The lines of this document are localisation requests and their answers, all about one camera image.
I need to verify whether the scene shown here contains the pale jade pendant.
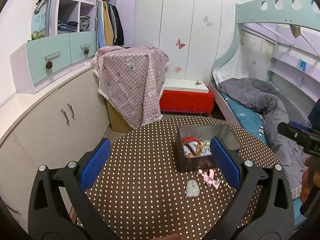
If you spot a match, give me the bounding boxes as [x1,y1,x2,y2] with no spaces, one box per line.
[185,180,200,198]

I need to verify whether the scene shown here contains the red bead bracelet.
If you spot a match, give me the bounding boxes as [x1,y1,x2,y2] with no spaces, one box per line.
[181,136,203,158]

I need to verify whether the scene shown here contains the dark metal jewelry box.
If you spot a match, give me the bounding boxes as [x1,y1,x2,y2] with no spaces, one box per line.
[174,124,241,173]

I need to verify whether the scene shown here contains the right hand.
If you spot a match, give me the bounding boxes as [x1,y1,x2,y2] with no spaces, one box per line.
[299,157,311,203]

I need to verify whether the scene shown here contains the bare left hand thumb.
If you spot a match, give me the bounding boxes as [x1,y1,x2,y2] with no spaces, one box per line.
[152,233,183,240]

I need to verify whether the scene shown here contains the grey duvet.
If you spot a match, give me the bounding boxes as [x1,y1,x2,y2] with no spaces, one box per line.
[218,78,309,189]

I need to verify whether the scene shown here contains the teal mattress sheet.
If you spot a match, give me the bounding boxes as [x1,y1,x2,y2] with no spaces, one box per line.
[220,92,270,146]

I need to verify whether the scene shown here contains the cream low cabinet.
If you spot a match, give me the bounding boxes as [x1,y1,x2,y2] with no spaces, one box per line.
[1,69,110,230]

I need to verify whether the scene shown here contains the brown polka dot tablecloth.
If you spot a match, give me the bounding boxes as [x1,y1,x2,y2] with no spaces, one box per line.
[85,116,281,239]

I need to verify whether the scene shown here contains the red storage bench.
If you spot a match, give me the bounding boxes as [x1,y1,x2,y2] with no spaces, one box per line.
[159,79,214,116]

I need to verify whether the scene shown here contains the white wardrobe with butterflies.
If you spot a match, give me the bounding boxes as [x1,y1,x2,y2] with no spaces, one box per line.
[134,0,245,85]

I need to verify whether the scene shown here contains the teal drawer unit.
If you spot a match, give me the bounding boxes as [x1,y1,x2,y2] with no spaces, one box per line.
[10,31,96,94]

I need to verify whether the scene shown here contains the pink checkered bear cloth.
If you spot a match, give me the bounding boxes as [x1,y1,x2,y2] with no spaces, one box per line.
[92,44,169,129]

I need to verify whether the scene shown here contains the green plant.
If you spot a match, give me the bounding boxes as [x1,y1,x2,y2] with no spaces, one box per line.
[28,31,45,42]

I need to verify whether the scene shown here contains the hanging clothes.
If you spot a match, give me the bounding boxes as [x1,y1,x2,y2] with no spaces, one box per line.
[95,0,125,49]

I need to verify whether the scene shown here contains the purple cubby shelf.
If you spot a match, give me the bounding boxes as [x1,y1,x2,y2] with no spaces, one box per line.
[45,0,135,47]

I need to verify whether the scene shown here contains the grey metal handrail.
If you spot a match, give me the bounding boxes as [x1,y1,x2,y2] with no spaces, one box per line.
[34,0,52,37]

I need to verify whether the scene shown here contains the teal bunk bed frame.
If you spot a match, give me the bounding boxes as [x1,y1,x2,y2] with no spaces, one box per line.
[211,0,319,86]

